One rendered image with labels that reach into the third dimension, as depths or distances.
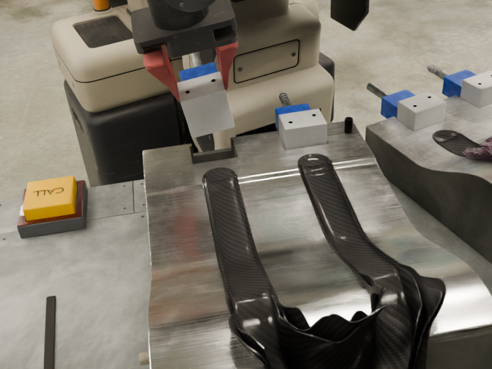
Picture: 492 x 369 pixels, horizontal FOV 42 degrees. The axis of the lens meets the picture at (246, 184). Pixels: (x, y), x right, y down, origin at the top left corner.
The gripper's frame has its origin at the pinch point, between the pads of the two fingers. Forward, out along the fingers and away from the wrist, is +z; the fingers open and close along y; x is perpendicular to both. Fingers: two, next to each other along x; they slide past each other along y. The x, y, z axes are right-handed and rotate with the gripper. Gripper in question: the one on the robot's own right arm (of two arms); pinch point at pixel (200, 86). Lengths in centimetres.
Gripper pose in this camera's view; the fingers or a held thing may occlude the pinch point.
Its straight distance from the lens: 71.2
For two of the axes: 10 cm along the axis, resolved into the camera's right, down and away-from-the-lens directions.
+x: -1.9, -6.8, 7.1
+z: 1.7, 6.9, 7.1
